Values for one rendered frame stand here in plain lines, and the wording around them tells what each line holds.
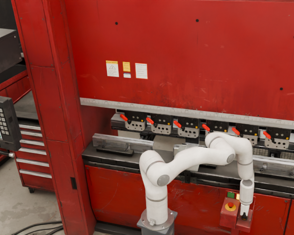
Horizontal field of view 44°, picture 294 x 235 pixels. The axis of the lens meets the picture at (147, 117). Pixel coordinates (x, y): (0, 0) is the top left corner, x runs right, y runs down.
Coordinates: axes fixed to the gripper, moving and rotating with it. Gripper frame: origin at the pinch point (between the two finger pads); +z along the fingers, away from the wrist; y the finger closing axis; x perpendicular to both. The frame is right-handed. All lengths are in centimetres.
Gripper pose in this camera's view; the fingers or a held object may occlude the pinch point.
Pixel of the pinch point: (244, 216)
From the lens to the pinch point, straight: 260.9
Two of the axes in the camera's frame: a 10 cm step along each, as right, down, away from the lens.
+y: -3.0, 5.9, -7.5
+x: 9.5, 1.0, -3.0
